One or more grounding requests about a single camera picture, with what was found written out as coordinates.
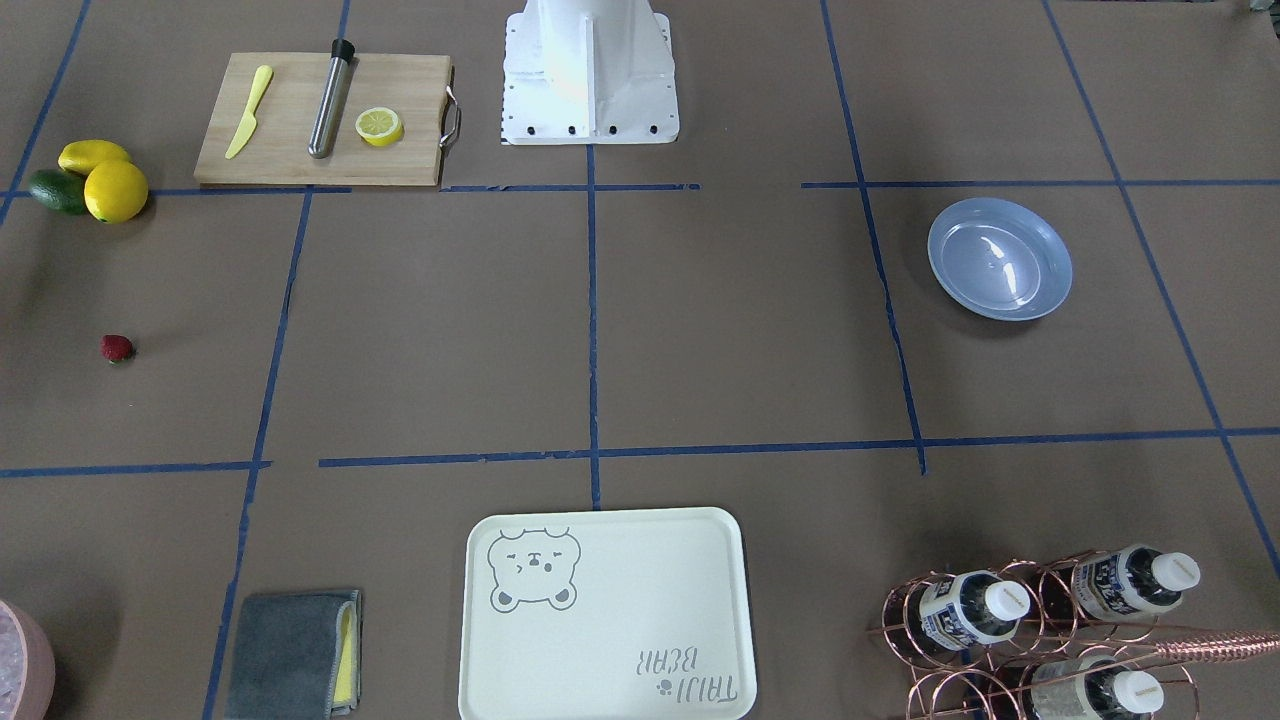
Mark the wooden cutting board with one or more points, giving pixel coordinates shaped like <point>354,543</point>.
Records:
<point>415,86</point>

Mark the grey yellow folded cloth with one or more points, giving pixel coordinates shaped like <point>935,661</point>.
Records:
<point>297,656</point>

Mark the yellow plastic knife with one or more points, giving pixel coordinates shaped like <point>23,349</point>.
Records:
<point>248,121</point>

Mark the copper wire bottle rack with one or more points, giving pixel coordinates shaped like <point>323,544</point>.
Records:
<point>989,682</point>

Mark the yellow lemon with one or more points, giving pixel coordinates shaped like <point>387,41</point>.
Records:
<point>81,157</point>
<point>115,191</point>

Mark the half lemon slice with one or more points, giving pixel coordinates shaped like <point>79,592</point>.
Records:
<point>379,127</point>

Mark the yellow lemon back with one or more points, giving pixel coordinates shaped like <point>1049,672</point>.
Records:
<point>81,157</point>

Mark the yellow lemon front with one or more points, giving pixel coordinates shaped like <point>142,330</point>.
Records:
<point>115,191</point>

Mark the bottle white cap bottom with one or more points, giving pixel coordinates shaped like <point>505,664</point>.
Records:
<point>1092,688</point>

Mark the pink ice bowl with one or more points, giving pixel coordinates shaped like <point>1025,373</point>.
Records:
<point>29,668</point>

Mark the cream bear tray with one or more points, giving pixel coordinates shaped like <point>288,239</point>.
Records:
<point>624,614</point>

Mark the steel muddler black tip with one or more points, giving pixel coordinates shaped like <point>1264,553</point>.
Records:
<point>327,120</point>

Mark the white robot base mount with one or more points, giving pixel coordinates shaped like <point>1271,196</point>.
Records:
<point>588,73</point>

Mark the red strawberry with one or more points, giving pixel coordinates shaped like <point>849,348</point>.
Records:
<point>116,348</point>

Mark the green avocado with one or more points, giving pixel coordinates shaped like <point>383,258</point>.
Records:
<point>58,190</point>

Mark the blue plastic plate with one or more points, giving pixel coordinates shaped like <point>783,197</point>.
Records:
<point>1000,260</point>

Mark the bottle white cap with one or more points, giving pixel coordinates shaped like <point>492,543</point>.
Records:
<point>969,610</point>
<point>1092,688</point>
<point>1137,582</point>

